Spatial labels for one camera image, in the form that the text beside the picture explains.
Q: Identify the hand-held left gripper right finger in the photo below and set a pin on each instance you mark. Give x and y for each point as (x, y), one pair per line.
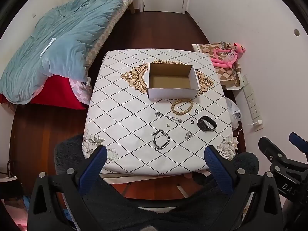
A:
(216, 166)

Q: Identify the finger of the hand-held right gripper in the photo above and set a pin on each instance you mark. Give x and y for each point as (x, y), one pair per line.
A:
(297, 138)
(267, 146)

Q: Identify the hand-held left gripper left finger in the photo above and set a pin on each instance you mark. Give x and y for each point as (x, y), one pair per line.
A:
(96, 163)

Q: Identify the black smart band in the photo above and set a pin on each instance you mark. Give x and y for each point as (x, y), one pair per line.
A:
(201, 125)

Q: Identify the white cardboard box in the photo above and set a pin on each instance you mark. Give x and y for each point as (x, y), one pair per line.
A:
(173, 94)

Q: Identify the white charger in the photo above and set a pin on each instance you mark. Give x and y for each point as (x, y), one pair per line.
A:
(258, 124)

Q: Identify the white diamond-pattern tablecloth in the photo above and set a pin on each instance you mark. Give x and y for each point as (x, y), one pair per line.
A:
(120, 125)

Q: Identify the white power strip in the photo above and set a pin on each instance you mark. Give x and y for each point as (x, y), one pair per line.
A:
(252, 101)

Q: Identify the white plastic bag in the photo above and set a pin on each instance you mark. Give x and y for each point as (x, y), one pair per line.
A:
(232, 108)

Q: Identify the pink checked cloth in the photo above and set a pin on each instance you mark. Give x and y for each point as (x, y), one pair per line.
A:
(80, 91)

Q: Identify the red bed sheet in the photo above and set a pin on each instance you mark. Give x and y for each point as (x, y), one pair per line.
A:
(53, 91)

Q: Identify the pink plush toy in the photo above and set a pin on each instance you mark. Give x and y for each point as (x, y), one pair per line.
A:
(226, 57)

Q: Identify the light blue quilt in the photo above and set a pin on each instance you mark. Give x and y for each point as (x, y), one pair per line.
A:
(60, 36)

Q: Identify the wooden bed leg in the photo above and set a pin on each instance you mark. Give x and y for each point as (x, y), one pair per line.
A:
(131, 8)

